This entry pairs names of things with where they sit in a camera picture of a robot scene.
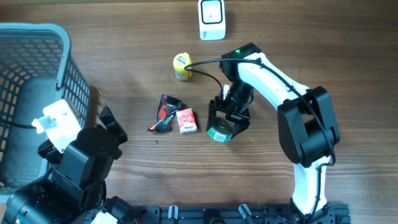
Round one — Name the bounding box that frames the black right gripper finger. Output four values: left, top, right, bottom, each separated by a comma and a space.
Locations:
231, 120, 250, 139
206, 100, 217, 131

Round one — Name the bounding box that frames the red white snack box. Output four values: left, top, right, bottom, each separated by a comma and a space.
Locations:
176, 108, 197, 134

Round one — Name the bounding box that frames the black red snack packet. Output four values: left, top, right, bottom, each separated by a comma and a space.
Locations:
148, 94, 182, 133

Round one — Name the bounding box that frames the yellow candy bottle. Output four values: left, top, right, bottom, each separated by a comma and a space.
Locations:
173, 52, 192, 81

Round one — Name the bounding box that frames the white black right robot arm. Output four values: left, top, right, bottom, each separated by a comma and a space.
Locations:
206, 43, 340, 220

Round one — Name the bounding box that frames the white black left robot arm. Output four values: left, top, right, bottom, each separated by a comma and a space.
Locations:
1, 106, 127, 223

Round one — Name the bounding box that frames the white barcode scanner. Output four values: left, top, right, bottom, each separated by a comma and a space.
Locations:
198, 0, 226, 41

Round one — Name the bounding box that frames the grey plastic mesh basket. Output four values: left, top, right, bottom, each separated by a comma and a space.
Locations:
1, 23, 91, 202

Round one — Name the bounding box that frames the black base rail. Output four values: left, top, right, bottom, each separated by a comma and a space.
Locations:
83, 195, 352, 224

